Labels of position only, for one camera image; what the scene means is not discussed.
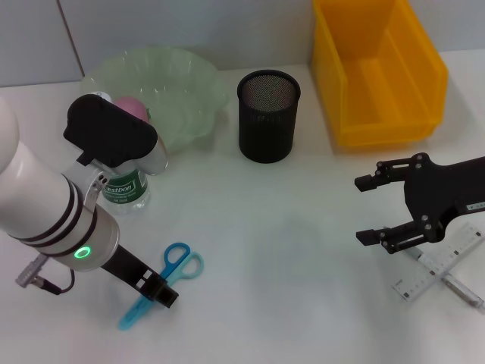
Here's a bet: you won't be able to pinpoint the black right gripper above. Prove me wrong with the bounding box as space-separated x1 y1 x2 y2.
354 152 485 255

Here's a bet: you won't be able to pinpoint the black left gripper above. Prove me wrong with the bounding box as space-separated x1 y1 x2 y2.
100 245 180 309

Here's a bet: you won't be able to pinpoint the blue plastic scissors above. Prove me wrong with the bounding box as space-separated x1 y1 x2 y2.
118 242 205 331

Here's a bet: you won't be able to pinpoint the clear green-label water bottle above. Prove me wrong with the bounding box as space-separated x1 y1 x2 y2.
90 90 152 216

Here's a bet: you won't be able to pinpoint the pink peach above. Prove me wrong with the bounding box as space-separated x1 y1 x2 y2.
113 96 151 124

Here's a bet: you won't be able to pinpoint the transparent plastic ruler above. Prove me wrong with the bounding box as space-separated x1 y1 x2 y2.
392 223 485 303

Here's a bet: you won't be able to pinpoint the silver grey pen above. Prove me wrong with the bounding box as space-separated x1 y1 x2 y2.
408 248 485 309

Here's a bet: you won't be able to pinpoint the pale green glass fruit plate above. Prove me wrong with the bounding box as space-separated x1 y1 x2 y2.
81 45 230 155

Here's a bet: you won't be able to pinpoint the yellow plastic storage bin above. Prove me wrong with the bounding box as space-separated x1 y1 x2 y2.
311 0 449 148

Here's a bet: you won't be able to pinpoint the black mesh cup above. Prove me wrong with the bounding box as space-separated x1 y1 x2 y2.
236 70 302 165

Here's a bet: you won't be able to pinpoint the left wrist cable with connectors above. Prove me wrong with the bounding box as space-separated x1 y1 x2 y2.
14 254 76 296

